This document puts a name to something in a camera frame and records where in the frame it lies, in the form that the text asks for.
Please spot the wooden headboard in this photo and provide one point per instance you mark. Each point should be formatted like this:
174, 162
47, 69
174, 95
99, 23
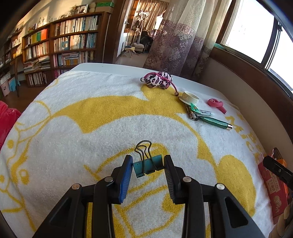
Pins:
267, 88

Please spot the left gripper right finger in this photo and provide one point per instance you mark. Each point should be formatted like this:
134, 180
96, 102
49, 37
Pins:
227, 217

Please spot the wooden bookshelf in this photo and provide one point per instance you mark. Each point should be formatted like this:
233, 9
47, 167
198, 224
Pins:
47, 52

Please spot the purple patterned curtain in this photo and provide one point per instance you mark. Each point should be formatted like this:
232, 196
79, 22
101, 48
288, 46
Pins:
186, 37

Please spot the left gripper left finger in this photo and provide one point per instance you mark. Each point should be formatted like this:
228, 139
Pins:
69, 216

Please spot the black lighter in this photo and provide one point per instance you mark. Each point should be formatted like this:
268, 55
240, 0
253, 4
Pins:
191, 114

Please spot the teal binder clip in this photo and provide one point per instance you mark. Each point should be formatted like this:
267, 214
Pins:
148, 163

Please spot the red storage box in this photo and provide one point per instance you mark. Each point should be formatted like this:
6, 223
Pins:
279, 194

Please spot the white yellow towel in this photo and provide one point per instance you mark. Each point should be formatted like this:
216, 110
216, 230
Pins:
82, 126

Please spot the green cosmetic tube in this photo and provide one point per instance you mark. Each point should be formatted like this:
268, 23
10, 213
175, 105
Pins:
216, 122

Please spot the green white small tube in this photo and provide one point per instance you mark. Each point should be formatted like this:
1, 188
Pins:
200, 112

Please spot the wooden door frame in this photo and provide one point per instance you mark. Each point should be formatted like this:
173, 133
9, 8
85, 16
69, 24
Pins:
126, 7

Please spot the stacked boxes on shelf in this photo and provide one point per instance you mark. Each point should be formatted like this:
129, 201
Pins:
105, 6

